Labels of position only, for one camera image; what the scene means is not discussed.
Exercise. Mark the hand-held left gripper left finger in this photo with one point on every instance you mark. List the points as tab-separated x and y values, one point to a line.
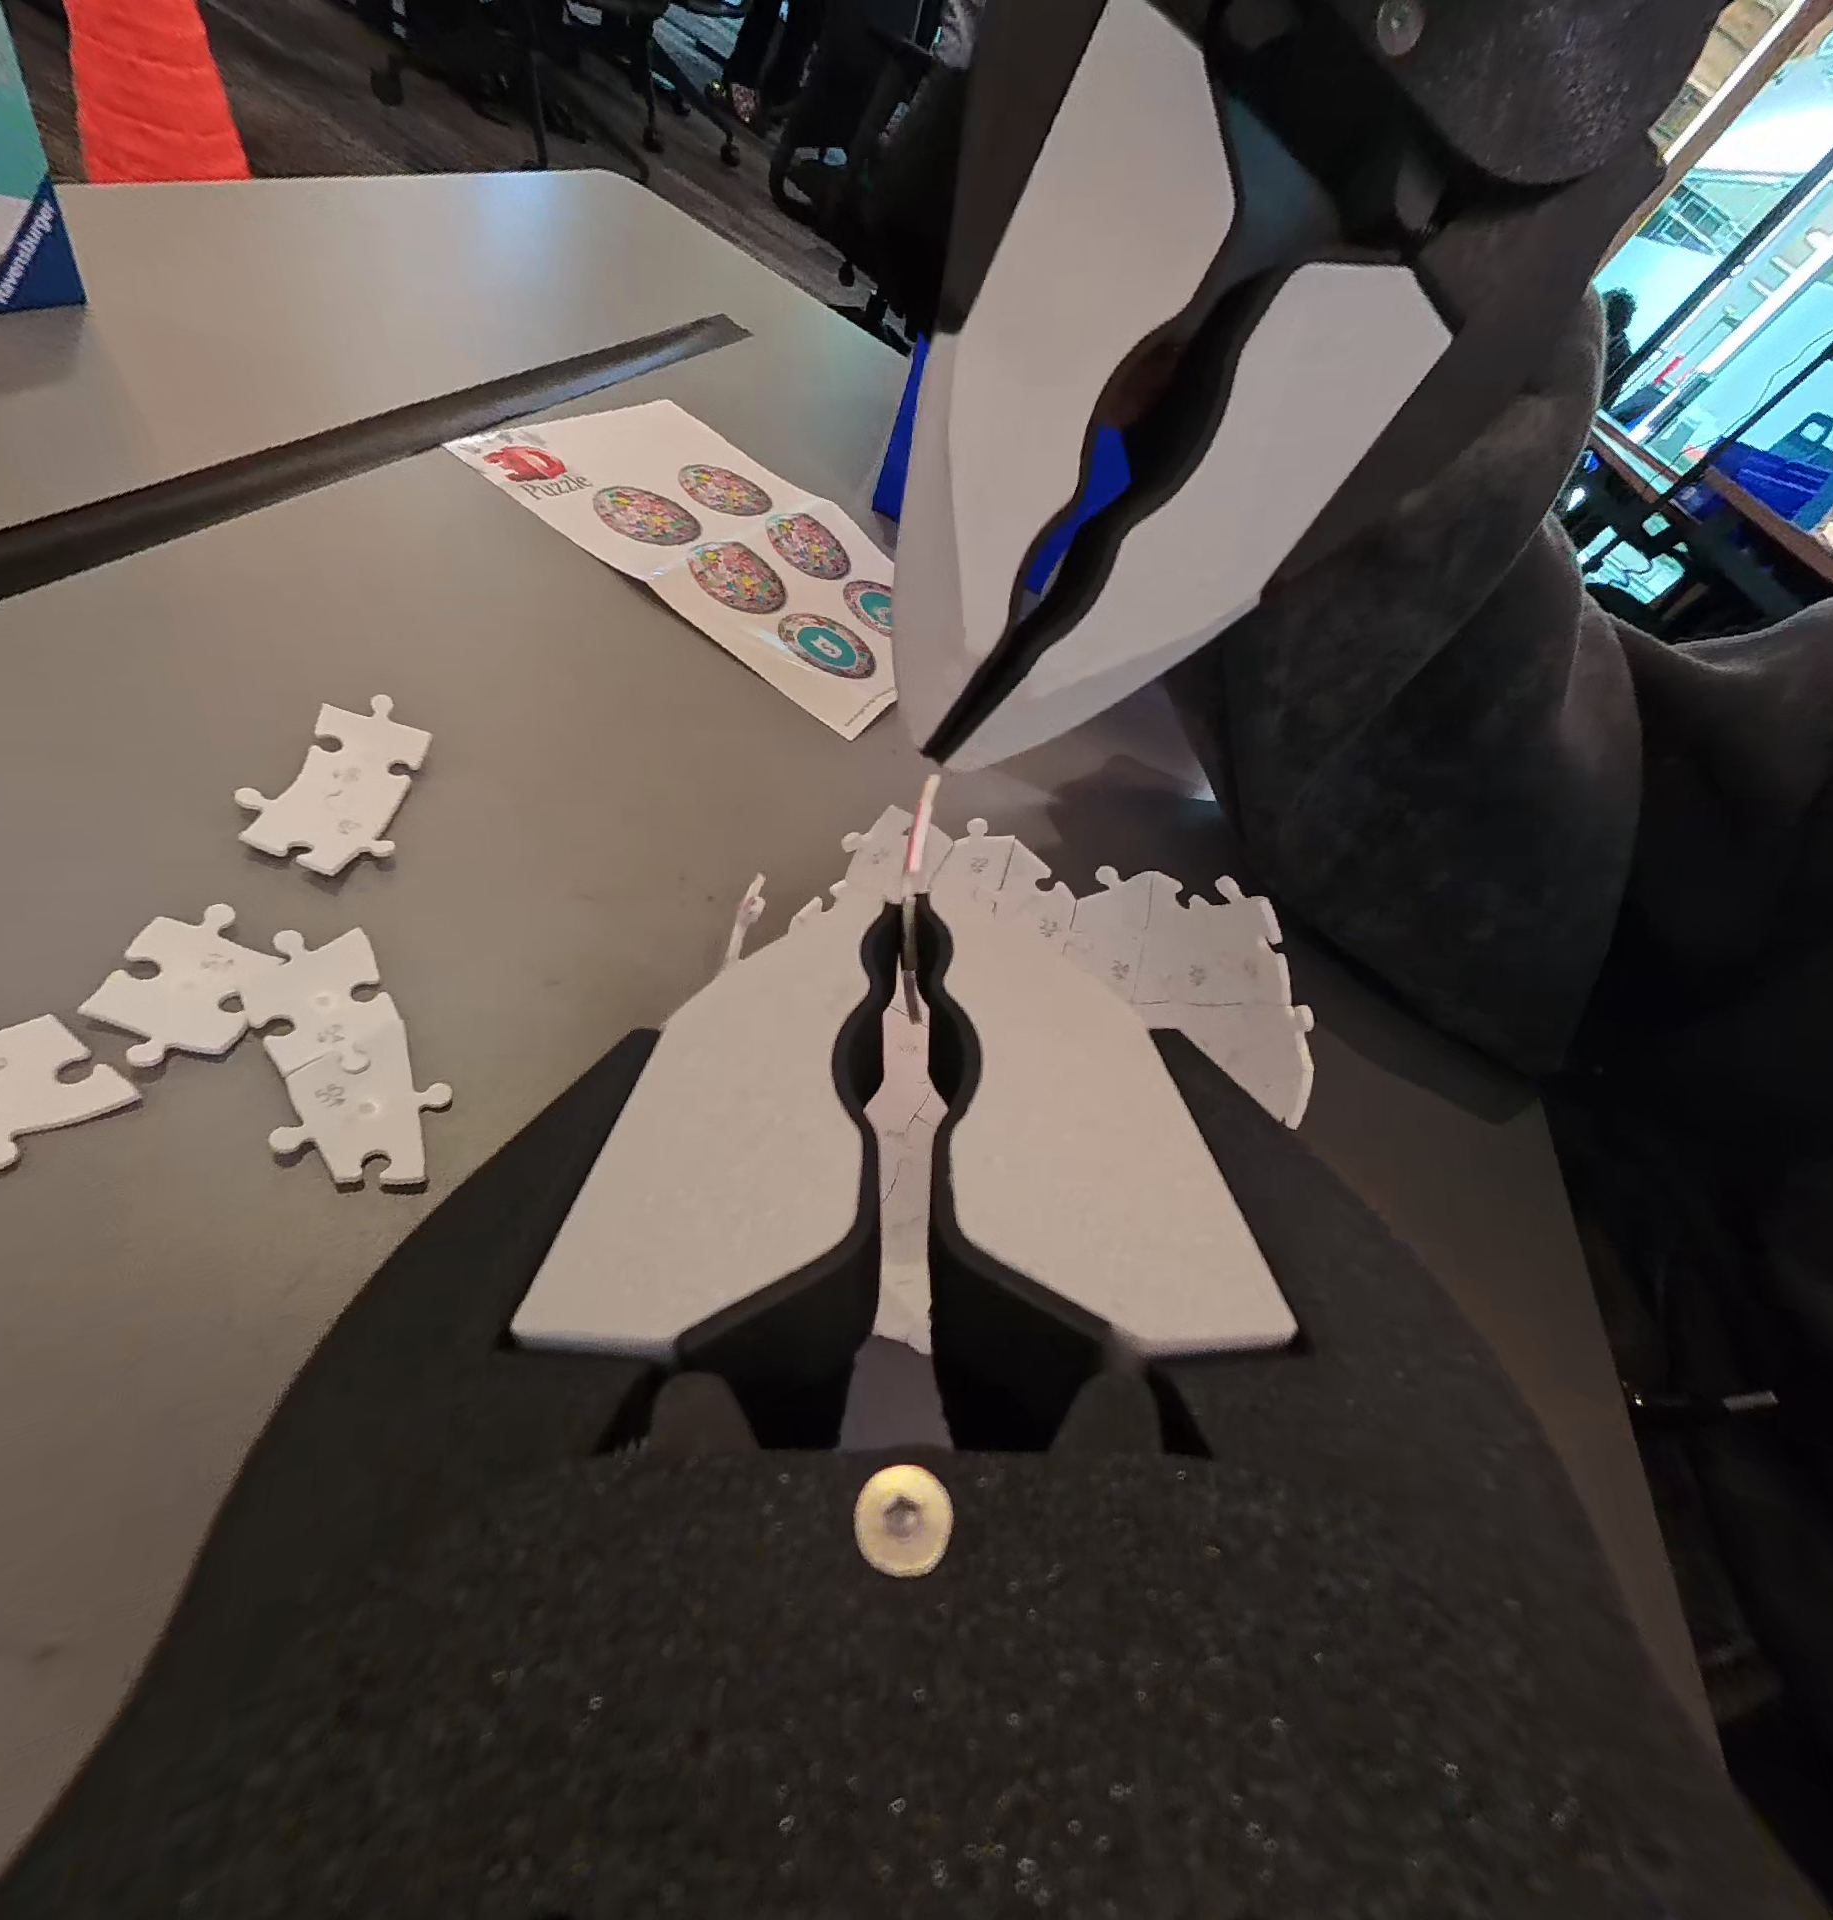
710	1173

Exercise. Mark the black office chair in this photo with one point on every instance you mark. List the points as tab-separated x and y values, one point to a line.
842	118

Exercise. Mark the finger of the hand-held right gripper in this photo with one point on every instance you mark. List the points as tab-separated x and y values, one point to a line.
1276	449
1067	273

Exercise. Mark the puzzle pieces group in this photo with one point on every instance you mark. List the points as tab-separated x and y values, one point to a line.
317	1036

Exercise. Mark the printed instruction leaflet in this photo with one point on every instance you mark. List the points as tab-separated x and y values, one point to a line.
677	541

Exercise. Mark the partly built white puzzle ball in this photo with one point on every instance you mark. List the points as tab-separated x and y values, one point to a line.
1186	949

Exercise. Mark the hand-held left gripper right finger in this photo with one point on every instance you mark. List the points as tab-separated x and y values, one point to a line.
1111	1173

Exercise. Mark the orange object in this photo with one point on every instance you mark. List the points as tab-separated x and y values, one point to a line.
150	75

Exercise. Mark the colourful puzzle ball box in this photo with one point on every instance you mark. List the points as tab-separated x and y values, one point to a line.
3	184

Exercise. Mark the single white puzzle piece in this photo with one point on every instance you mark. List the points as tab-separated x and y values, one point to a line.
912	856

